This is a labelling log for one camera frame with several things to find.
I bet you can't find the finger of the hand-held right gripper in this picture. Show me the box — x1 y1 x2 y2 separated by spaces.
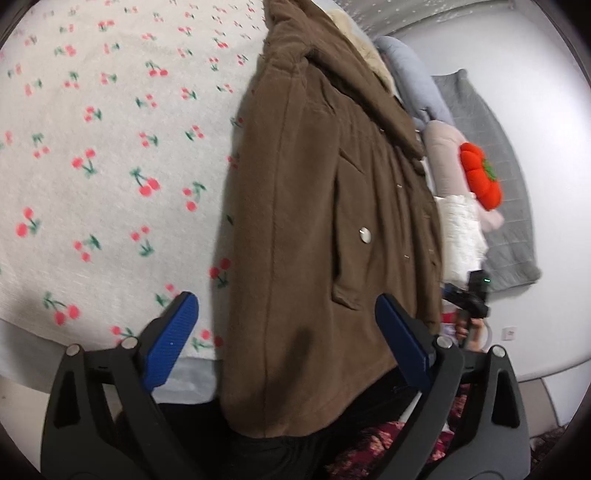
441 284 469 309

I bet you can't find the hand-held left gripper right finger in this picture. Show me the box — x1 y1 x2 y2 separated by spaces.
375 294 530 480

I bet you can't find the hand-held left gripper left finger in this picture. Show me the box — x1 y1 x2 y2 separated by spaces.
41 291 204 480

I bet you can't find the brown coat with fleece collar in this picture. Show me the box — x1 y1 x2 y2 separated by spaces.
217 0 445 438

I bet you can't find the person's right hand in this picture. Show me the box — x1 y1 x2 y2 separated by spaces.
455 316 488 349

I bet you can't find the bed with light blue sheet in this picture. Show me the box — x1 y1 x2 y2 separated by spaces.
0 318 225 408

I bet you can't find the white quilted duvet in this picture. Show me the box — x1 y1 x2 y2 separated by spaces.
434 194 489 286

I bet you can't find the pink floral cloth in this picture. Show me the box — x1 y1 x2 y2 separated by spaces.
323 390 467 480

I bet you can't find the grey quilted pillow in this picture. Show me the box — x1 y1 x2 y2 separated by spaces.
431 69 542 292

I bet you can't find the red pumpkin plush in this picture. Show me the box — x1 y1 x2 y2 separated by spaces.
459 142 508 212

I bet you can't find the pink pillow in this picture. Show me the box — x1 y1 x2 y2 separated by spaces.
422 120 505 232

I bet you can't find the cherry print white blanket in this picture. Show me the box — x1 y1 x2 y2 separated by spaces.
0 0 273 358

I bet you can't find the blue-grey quilt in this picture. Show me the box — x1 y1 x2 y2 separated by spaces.
373 36 455 131

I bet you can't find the grey patterned curtain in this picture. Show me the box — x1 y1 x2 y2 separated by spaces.
318 0 515 38

